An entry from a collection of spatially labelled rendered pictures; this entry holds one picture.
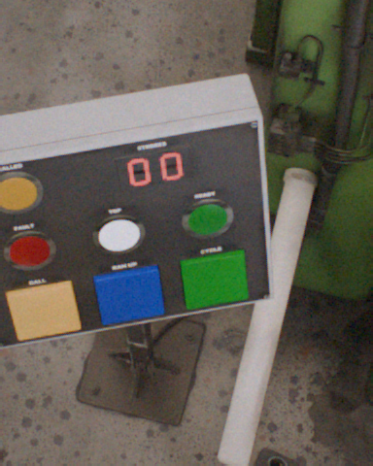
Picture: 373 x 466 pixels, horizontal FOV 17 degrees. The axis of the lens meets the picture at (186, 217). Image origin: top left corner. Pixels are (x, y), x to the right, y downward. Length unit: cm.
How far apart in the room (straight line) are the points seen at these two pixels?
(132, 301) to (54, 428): 102
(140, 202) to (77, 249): 9
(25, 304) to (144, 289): 14
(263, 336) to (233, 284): 37
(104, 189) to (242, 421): 56
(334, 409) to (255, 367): 67
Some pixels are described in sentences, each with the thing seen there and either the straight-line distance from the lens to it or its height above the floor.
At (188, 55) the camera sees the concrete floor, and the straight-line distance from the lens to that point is 271.
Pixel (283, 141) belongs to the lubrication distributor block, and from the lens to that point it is 176.
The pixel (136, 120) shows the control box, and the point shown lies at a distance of 136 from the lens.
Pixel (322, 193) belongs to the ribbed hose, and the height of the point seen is 62.
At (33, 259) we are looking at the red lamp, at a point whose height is 108.
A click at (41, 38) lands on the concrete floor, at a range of 274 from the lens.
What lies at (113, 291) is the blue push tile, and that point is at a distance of 147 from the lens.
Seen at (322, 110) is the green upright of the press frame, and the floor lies 87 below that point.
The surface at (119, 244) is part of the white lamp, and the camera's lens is 143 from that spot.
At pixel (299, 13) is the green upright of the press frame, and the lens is 149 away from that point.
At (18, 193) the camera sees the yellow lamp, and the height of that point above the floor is 117.
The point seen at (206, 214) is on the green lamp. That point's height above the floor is 110.
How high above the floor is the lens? 245
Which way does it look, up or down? 72 degrees down
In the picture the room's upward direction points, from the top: straight up
